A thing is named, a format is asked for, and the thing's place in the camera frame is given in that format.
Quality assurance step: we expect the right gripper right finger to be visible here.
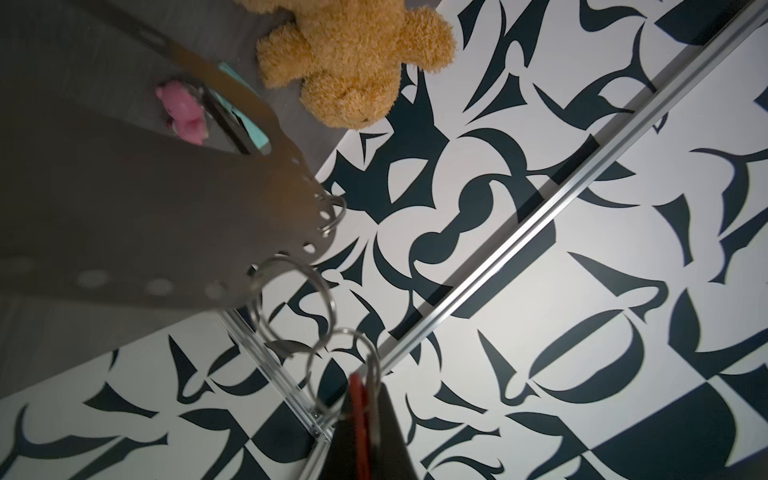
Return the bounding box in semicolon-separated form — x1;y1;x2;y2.
363;384;417;479

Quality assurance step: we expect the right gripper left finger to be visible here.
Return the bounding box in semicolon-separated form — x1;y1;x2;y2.
319;383;360;480

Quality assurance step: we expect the red key tag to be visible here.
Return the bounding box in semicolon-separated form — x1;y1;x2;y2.
349;373;372;480

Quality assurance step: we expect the teal toy block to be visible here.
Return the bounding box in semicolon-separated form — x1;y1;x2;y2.
215;61;272;152

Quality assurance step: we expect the pink toy figure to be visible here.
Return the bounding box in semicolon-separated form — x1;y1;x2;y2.
155;80;209;146

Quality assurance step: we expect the brown teddy bear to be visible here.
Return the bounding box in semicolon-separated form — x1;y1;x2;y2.
241;0;456;130

